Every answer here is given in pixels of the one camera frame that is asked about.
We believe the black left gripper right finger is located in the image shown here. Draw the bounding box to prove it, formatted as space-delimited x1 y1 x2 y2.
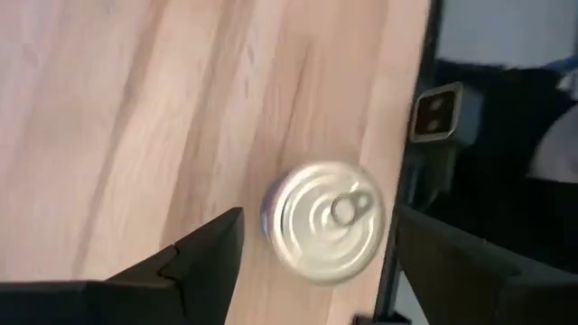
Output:
393 202 578 325

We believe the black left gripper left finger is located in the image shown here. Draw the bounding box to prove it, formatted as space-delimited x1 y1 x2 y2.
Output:
0 206 246 325

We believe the blue Wild Planet can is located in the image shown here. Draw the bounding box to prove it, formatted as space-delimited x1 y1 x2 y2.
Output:
260 160 387 287

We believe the grey seat cushion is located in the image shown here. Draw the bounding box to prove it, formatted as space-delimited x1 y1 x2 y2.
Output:
527 103 578 184

